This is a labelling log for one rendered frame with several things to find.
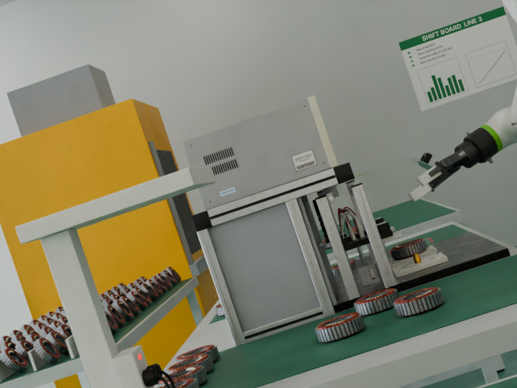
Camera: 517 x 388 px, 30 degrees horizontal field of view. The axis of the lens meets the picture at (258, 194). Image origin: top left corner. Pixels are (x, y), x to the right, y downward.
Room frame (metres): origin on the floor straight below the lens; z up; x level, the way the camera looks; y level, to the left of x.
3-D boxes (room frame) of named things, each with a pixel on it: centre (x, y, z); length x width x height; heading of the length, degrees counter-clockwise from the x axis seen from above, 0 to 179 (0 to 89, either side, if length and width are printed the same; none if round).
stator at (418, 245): (2.97, -0.38, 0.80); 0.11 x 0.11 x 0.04
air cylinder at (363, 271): (2.74, -0.22, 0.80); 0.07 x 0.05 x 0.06; 176
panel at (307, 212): (2.87, -0.12, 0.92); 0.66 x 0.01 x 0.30; 176
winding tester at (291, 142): (2.89, -0.06, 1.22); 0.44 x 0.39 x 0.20; 176
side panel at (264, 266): (2.56, 0.05, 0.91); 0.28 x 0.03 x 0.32; 86
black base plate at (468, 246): (2.85, -0.36, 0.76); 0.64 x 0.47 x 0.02; 176
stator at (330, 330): (2.18, -0.08, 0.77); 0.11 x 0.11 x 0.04
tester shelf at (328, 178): (2.88, -0.06, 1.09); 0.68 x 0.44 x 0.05; 176
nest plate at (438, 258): (2.73, -0.37, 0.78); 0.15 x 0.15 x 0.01; 86
